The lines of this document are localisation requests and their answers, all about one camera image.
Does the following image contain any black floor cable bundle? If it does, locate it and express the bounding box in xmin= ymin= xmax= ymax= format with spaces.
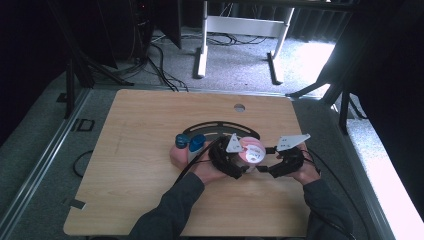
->
xmin=145 ymin=42 xmax=190 ymax=93

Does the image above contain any grey tape piece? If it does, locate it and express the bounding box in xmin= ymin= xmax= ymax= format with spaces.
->
xmin=63 ymin=197 xmax=87 ymax=211

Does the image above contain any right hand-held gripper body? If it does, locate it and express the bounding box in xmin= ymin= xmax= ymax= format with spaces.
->
xmin=267 ymin=133 xmax=312 ymax=179

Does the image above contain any pink cup with lid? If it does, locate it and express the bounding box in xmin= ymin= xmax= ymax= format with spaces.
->
xmin=237 ymin=136 xmax=267 ymax=174

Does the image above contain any person's left hand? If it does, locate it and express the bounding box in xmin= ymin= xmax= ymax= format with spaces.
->
xmin=192 ymin=141 xmax=234 ymax=187

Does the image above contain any pink bottle with dark cap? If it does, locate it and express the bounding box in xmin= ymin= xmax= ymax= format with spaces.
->
xmin=169 ymin=133 xmax=191 ymax=171

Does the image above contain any blue cup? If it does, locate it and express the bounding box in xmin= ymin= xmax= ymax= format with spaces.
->
xmin=187 ymin=133 xmax=207 ymax=165

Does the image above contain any left hand-held gripper cable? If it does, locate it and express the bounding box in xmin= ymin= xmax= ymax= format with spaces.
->
xmin=174 ymin=136 xmax=228 ymax=185

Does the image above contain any black computer tower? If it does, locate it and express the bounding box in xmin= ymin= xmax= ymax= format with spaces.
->
xmin=113 ymin=0 xmax=155 ymax=63

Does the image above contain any black metal stand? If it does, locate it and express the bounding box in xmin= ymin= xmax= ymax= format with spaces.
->
xmin=285 ymin=0 xmax=369 ymax=136
xmin=46 ymin=0 xmax=135 ymax=120

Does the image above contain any black fan-shaped tray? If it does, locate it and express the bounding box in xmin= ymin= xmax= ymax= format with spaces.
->
xmin=182 ymin=120 xmax=262 ymax=142

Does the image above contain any hand-held gripper cable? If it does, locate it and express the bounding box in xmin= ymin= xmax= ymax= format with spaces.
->
xmin=174 ymin=136 xmax=228 ymax=185
xmin=300 ymin=148 xmax=373 ymax=240

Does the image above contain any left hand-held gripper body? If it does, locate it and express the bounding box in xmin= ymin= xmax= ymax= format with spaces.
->
xmin=208 ymin=132 xmax=244 ymax=180

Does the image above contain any right hand-held gripper cable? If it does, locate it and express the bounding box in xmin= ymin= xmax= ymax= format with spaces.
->
xmin=300 ymin=148 xmax=373 ymax=240

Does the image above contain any aluminium floor rail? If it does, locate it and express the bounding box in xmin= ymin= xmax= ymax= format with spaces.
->
xmin=0 ymin=87 xmax=93 ymax=234
xmin=328 ymin=101 xmax=399 ymax=240

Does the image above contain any black cable loop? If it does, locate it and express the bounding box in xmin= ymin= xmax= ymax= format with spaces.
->
xmin=72 ymin=149 xmax=95 ymax=179

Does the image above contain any person's right hand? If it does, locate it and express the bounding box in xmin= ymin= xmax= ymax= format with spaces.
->
xmin=285 ymin=143 xmax=322 ymax=187

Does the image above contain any white desk frame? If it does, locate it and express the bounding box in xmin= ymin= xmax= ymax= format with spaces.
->
xmin=192 ymin=0 xmax=296 ymax=86

